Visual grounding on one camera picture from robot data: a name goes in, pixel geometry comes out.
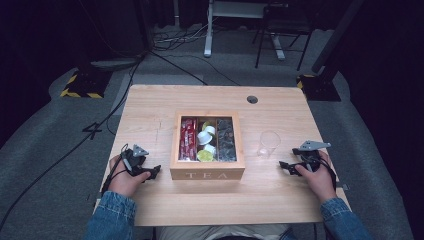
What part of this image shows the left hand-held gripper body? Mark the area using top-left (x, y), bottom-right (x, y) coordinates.
top-left (120, 143), bottom-right (150, 177)

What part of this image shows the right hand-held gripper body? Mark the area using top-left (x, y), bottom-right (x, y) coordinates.
top-left (292, 140), bottom-right (332, 168)

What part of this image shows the person's left hand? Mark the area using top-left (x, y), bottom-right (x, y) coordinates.
top-left (108, 154), bottom-right (152, 198)

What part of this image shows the person's right hand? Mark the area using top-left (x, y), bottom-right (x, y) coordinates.
top-left (294, 150), bottom-right (338, 204)

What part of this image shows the clear glass cup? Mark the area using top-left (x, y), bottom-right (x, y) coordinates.
top-left (256, 130), bottom-right (282, 159)

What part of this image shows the stack of red packets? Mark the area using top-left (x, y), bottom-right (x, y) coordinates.
top-left (178, 116), bottom-right (199, 162)

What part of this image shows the wooden tea box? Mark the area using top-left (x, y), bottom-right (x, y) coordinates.
top-left (169, 110), bottom-right (247, 182)

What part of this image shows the large white capsule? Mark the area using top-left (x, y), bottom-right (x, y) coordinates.
top-left (196, 130), bottom-right (215, 146)

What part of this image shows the pile of dark tea bags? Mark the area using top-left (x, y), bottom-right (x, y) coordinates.
top-left (216, 118), bottom-right (238, 163)

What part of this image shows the black yellow striped stand base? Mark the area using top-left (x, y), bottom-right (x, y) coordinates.
top-left (59, 67), bottom-right (113, 100)
top-left (296, 73), bottom-right (342, 102)

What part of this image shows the person's lap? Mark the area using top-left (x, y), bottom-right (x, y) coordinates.
top-left (155, 223), bottom-right (292, 240)

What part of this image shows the black chair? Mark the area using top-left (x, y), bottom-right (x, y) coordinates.
top-left (251, 2), bottom-right (316, 72)

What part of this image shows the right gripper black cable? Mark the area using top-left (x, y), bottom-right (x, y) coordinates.
top-left (311, 155), bottom-right (338, 192)

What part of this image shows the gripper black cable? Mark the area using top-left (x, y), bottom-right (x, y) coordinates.
top-left (311, 155), bottom-right (338, 192)
top-left (100, 143), bottom-right (130, 195)

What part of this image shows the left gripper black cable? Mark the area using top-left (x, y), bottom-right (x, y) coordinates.
top-left (100, 143), bottom-right (130, 195)

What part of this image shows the long black floor cable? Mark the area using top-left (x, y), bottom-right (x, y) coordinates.
top-left (0, 54), bottom-right (145, 232)

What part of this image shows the thin black floor cable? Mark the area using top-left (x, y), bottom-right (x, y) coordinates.
top-left (149, 50), bottom-right (242, 87)

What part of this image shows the black slanted stand post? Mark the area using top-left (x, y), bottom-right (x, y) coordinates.
top-left (311, 0), bottom-right (365, 75)

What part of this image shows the bundle of floor cables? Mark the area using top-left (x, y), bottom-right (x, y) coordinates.
top-left (152, 18), bottom-right (219, 53)

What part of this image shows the white desk frame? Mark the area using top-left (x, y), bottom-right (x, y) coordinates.
top-left (203, 0), bottom-right (288, 61)

